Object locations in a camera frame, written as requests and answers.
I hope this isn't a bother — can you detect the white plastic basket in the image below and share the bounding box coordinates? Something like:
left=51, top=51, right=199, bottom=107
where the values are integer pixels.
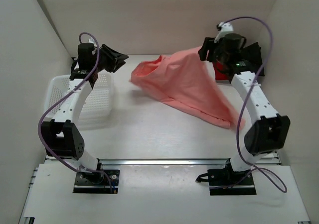
left=44, top=71, right=114, bottom=123

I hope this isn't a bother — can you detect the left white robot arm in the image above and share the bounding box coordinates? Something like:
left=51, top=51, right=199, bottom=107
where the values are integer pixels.
left=39, top=42, right=128, bottom=183

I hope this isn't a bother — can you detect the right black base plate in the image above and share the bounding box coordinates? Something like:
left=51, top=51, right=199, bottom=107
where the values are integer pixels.
left=207, top=168, right=257, bottom=196

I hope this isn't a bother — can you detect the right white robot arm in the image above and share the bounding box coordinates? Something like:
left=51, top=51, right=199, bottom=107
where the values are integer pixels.
left=196, top=22, right=290, bottom=189

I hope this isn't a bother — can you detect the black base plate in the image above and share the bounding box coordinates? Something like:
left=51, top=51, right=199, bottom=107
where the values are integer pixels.
left=207, top=168, right=257, bottom=196
left=73, top=169, right=120, bottom=194

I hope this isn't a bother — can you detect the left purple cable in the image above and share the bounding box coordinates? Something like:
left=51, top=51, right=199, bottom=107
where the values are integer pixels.
left=37, top=32, right=118, bottom=194

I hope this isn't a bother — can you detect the red folded t shirt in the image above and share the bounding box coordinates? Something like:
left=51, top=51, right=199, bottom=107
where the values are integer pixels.
left=213, top=61, right=231, bottom=82

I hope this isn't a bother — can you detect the pink t shirt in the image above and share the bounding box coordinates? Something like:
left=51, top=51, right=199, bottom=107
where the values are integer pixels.
left=130, top=47, right=245, bottom=129

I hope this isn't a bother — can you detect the aluminium rail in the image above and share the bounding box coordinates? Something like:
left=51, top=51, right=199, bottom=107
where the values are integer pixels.
left=46, top=151, right=284, bottom=167

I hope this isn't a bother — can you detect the black folded t shirt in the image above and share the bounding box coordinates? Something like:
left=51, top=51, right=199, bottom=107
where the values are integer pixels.
left=241, top=42, right=263, bottom=73

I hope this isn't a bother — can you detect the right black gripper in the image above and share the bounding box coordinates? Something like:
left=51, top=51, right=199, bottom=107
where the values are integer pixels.
left=198, top=38, right=228, bottom=65

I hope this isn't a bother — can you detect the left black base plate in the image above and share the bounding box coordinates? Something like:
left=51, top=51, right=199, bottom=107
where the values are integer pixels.
left=73, top=169, right=120, bottom=194

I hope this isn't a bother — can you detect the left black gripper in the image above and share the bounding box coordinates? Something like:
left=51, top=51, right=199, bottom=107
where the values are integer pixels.
left=95, top=42, right=130, bottom=72

